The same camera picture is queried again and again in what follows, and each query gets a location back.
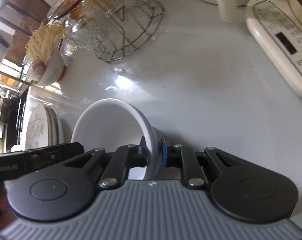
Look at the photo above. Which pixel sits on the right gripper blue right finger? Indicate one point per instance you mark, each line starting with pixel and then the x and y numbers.
pixel 186 160

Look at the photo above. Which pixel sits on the rabbit floral pattern plate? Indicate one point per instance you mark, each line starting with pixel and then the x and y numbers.
pixel 57 129

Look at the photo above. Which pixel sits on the person left hand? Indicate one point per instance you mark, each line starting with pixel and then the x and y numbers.
pixel 6 214

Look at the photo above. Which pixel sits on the black dish rack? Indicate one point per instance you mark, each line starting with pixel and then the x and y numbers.
pixel 13 79

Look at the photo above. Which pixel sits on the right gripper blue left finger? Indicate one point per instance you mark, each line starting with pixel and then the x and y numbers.
pixel 116 165

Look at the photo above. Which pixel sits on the brown cutting board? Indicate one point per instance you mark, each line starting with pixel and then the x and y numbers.
pixel 27 16

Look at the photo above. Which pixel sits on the white ceramic bowl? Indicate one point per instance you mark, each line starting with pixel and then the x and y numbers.
pixel 111 123

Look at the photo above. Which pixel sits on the wire rack with glass cups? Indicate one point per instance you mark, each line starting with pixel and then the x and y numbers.
pixel 108 30

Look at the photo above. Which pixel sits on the leaf pattern plate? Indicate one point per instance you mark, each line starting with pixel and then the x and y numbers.
pixel 38 133

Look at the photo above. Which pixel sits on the glass health kettle on base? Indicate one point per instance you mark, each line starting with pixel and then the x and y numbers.
pixel 276 25

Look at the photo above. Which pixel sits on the black sink drain rack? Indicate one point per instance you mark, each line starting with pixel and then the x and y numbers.
pixel 20 114

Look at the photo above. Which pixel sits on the bowl with noodles and garlic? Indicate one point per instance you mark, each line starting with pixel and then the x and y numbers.
pixel 47 65

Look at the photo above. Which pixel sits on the steel bowl in sink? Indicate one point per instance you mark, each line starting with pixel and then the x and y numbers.
pixel 5 110

